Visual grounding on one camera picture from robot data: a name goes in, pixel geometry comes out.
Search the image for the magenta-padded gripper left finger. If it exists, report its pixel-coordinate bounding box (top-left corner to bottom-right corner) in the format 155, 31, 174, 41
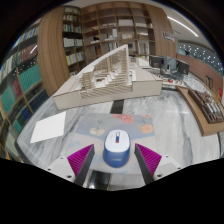
45, 143, 96, 187

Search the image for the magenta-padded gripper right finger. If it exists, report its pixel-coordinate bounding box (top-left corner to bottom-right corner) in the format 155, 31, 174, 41
134, 143, 184, 185

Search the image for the white and blue computer mouse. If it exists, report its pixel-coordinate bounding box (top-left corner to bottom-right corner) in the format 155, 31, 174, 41
102, 129, 132, 168

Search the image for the pastel printed mouse pad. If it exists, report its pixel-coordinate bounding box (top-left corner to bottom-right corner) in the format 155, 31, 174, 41
59, 113, 157, 176

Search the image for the white paper sheet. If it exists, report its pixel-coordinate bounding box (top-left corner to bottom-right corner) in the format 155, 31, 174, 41
29, 111, 67, 144

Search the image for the brown model on wooden board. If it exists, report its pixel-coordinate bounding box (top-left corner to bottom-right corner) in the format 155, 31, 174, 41
176, 85, 224, 137

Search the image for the white architectural model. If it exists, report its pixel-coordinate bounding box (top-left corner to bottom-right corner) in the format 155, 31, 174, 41
52, 44, 164, 111

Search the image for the bookshelf with colourful books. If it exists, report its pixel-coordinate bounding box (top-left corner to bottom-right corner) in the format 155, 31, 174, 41
0, 24, 49, 161

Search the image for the dark grey house model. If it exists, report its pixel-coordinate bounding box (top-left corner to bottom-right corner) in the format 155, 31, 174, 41
148, 54, 190, 76

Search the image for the group of small ceiling lights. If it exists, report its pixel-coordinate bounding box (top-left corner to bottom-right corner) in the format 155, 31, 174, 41
178, 44, 223, 73

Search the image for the dark bookshelf with white books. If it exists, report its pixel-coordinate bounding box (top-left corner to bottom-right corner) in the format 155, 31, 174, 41
62, 6, 87, 76

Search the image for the long ceiling light strip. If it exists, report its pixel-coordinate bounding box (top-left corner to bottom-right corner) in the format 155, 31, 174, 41
166, 15, 200, 38

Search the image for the wooden shelf unit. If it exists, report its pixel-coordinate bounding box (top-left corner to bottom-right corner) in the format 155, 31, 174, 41
81, 1, 178, 68

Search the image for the small wall sign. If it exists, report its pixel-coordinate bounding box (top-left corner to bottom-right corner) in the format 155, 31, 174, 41
161, 30, 176, 43

